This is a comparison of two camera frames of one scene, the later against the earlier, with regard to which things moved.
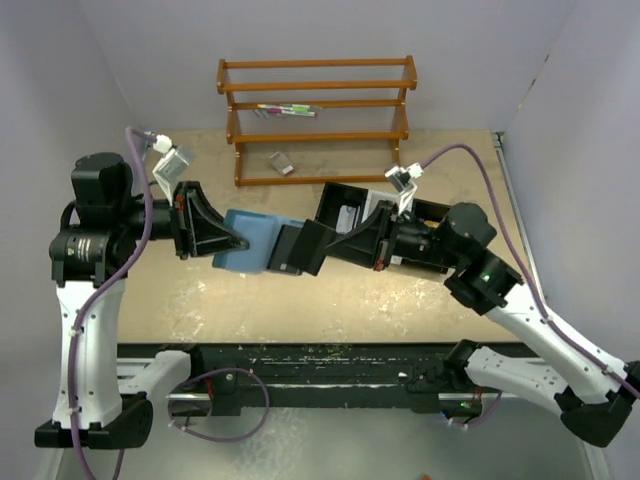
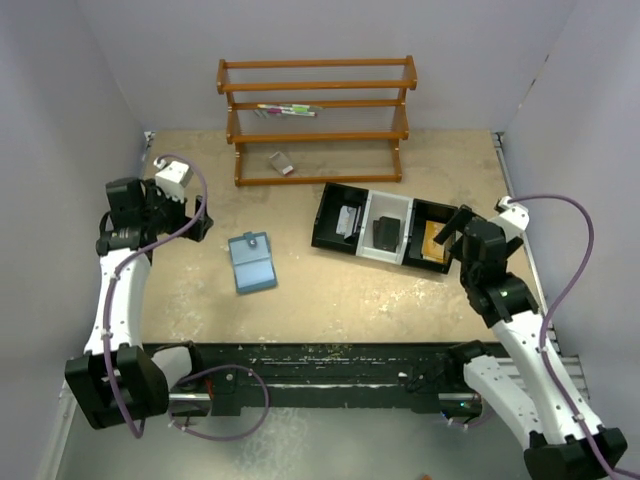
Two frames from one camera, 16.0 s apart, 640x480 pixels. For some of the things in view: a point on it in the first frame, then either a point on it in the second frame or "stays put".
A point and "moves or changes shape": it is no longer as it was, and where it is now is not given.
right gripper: x=361 y=245 -> x=456 y=223
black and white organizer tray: x=352 y=223 stays put
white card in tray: x=345 y=219 stays put
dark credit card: x=281 y=254 moves or changes shape
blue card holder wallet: x=260 y=231 moves or changes shape
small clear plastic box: x=281 y=163 stays put
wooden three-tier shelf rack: x=316 y=121 stays put
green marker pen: x=302 y=107 stays put
